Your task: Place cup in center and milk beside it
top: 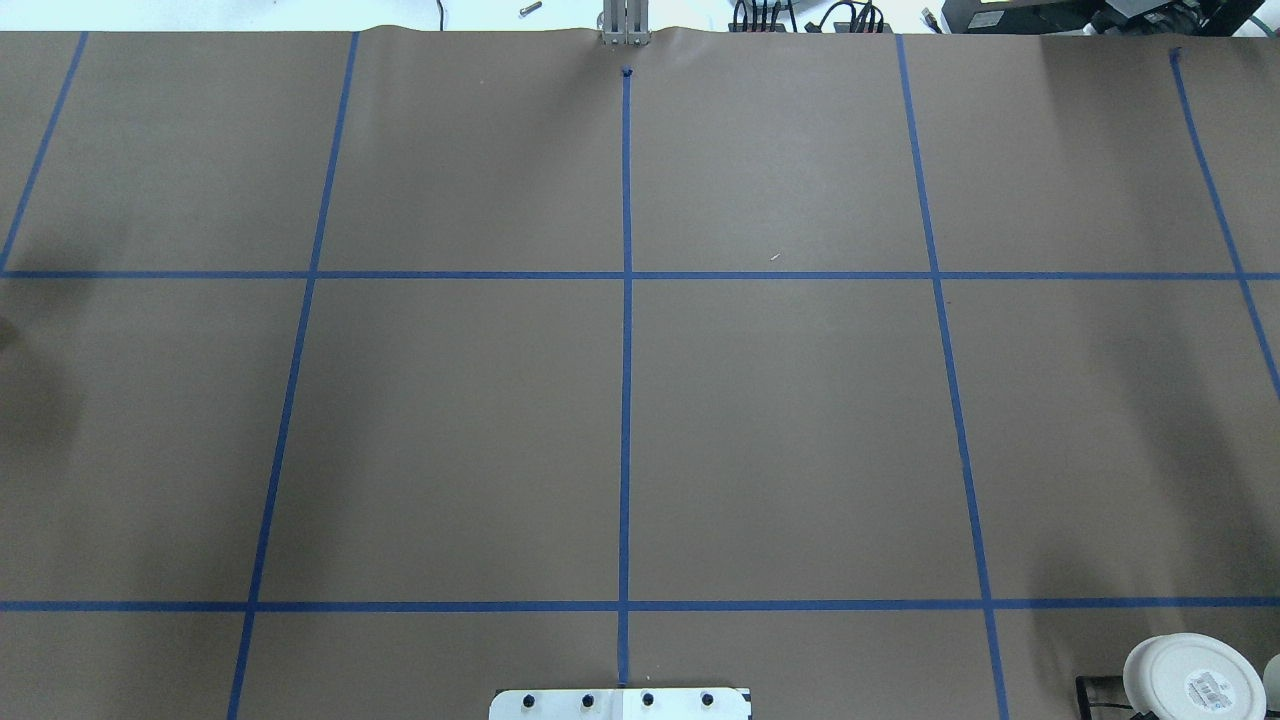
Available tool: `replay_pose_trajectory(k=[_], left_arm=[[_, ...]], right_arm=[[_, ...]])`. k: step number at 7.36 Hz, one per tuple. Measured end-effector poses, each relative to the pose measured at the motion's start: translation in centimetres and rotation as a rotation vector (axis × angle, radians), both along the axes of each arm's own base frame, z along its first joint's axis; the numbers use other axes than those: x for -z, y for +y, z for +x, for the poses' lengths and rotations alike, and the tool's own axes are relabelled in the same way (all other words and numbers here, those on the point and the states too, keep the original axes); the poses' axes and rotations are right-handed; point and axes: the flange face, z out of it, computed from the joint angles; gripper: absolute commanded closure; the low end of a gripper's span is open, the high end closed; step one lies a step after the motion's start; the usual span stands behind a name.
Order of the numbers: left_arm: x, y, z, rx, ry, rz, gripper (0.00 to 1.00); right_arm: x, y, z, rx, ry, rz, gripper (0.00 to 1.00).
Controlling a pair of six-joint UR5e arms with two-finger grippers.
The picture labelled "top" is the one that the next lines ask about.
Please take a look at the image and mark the aluminium frame post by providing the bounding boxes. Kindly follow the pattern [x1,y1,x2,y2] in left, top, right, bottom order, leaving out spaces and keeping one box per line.
[596,0,652,47]

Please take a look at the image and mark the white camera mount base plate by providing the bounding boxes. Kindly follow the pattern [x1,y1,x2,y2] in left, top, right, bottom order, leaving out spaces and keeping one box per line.
[488,687,754,719]

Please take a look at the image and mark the white cup on rack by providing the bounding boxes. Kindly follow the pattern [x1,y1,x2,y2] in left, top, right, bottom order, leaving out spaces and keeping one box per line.
[1123,633,1267,719]
[1262,653,1280,714]

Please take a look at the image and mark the black wire cup rack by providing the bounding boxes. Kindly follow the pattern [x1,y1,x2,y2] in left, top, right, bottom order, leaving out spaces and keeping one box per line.
[1074,675,1158,720]

